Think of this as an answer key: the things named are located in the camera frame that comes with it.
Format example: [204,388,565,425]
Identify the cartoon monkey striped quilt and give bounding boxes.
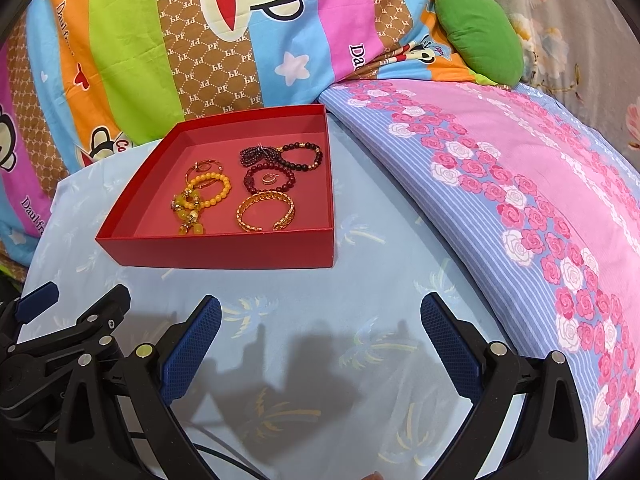
[0,0,478,271]

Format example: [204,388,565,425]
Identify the black bead bracelet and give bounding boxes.
[277,142,324,173]

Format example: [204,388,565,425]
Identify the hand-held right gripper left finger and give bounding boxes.
[55,295,223,480]

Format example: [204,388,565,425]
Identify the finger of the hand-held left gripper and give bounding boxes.
[15,285,132,377]
[0,281,60,349]

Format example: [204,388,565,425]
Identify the grey floral curtain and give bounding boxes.
[472,0,640,161]

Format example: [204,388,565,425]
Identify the black cable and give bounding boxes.
[190,440,268,480]

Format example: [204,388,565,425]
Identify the yellow bead bracelet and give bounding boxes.
[181,172,233,211]

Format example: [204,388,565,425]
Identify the pink rose print bedsheet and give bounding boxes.
[319,77,640,480]

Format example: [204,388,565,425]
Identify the thin gold bangle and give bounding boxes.
[184,159,226,186]

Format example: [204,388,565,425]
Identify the gold chain bangle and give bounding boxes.
[236,191,296,233]

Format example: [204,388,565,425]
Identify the gold yellow pendant bracelet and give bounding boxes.
[171,190,207,237]

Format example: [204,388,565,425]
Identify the red cardboard box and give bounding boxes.
[95,103,337,271]

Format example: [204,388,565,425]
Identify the dark red bead bracelet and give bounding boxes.
[243,162,297,195]

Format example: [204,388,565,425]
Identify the purple bead bracelet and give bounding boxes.
[239,144,283,166]

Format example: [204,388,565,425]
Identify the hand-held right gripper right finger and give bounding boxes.
[420,292,593,480]

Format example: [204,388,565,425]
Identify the light blue palm-print cloth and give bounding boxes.
[22,125,601,480]

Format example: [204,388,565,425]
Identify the green pillow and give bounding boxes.
[434,0,525,86]

